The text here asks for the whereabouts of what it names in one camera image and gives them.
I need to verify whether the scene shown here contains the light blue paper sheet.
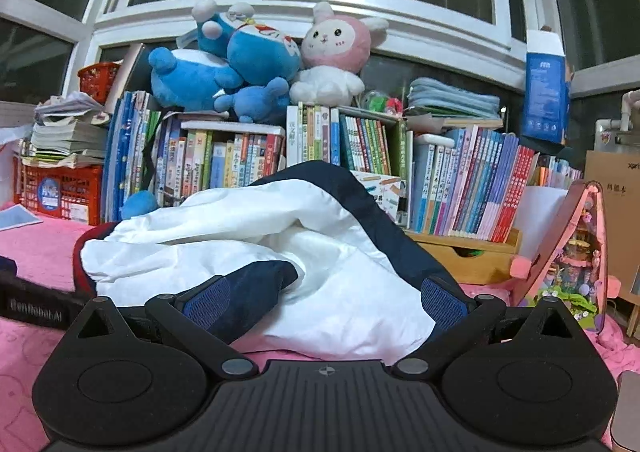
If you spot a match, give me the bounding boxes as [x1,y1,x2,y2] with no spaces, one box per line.
[0,204,43,232]

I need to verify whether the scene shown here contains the row of purple-spined books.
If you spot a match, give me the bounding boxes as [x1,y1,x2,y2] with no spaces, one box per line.
[407,127,541,243]

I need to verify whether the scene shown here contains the blue cat plush toy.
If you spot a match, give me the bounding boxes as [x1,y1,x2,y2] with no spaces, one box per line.
[192,0,302,88]

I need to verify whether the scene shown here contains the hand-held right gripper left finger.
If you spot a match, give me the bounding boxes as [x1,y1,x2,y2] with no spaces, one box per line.
[64,274,261,381]

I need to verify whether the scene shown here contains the brown cardboard box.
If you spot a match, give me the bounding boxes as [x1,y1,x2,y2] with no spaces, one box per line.
[582,150,640,283]

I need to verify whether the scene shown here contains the pink bed blanket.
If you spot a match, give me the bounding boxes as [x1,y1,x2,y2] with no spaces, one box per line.
[0,202,640,452]

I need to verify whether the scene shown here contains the blue plush ball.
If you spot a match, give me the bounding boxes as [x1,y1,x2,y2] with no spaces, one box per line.
[121,190,160,220]

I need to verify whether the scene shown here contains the wooden drawer organizer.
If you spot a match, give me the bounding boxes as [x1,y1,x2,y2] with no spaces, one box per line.
[405,227,523,285]

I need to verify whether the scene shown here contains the white paper board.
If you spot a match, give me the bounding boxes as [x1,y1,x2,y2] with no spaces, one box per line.
[512,185,571,253]

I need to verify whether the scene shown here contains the folded light blue cloths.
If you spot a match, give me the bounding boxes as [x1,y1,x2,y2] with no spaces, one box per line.
[407,77,501,120]

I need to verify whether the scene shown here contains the row of tall blue books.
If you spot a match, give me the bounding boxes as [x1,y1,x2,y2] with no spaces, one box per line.
[105,91,166,223]

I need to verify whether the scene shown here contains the pink white rabbit plush toy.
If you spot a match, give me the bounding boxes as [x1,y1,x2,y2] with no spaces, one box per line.
[289,2,390,107]

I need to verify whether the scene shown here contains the white printed cardboard box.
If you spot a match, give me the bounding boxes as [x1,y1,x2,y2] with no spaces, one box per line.
[350,171,408,225]

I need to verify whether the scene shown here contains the blue whale plush toy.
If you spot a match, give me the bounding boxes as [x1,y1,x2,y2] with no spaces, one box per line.
[148,48,292,125]

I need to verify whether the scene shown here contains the white and navy jacket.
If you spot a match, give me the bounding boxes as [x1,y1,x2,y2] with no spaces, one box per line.
[72,160,478,363]

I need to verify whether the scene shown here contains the black strap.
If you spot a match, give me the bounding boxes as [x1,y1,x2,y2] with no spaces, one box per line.
[140,112,163,183]

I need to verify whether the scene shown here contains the green red toy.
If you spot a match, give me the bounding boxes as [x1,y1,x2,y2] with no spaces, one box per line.
[362,89,405,115]

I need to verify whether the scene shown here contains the small red basket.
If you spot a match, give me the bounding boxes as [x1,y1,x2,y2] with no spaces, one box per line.
[77,62,122,105]

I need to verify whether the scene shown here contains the large red plastic crate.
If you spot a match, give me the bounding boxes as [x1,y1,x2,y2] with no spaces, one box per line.
[15,157,105,225]

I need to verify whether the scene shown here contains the stack of paper booklets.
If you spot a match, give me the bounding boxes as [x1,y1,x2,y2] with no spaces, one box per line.
[31,92,112,168]

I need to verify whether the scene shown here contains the white plastic pipe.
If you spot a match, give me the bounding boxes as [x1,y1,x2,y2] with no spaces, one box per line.
[620,89,640,133]

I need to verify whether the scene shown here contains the blue cardboard box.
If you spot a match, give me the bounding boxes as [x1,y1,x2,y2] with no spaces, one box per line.
[524,27,572,144]

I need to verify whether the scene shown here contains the row of green-spined books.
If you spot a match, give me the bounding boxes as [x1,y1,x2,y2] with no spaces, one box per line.
[286,104,408,173]

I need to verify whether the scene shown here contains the white window frame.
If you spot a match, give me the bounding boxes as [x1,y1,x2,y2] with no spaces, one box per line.
[0,0,640,98]

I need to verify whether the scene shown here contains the pink dollhouse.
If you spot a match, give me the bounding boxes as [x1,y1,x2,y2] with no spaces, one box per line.
[507,179,613,333]

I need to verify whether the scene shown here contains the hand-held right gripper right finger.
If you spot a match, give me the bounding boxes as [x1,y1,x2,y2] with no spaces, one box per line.
[391,276,583,380]

